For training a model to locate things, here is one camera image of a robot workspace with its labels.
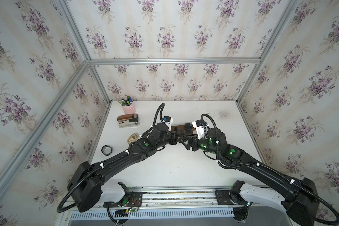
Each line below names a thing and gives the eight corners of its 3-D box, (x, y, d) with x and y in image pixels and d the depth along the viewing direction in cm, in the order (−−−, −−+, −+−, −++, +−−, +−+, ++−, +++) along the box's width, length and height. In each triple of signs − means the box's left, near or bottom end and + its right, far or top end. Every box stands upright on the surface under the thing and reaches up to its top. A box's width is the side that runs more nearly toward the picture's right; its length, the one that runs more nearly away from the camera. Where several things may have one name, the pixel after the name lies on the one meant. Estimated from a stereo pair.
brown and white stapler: (116, 127, 104) (114, 124, 101) (119, 116, 112) (118, 113, 108) (138, 127, 105) (137, 124, 101) (140, 116, 112) (140, 113, 108)
